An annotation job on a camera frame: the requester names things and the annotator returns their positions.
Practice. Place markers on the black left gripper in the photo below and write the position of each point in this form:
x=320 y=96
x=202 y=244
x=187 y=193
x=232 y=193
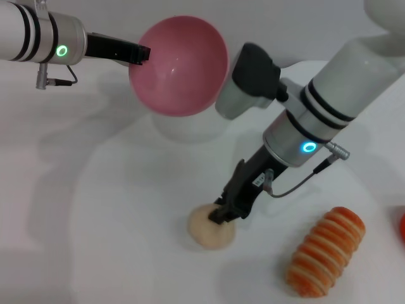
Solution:
x=110 y=49

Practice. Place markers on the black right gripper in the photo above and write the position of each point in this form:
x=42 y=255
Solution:
x=250 y=183

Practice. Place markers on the beige toy potato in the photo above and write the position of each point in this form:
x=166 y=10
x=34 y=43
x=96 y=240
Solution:
x=209 y=234

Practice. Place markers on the pink bowl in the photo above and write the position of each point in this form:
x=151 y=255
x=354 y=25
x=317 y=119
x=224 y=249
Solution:
x=183 y=82

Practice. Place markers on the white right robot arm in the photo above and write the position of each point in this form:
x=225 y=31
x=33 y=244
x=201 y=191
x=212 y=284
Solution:
x=332 y=95

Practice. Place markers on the orange striped bread loaf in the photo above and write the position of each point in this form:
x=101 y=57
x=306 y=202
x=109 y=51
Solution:
x=326 y=251

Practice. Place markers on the red round object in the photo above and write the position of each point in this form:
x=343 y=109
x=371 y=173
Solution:
x=402 y=225

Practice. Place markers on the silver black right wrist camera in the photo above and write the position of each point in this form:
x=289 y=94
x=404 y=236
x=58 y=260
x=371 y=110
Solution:
x=250 y=85

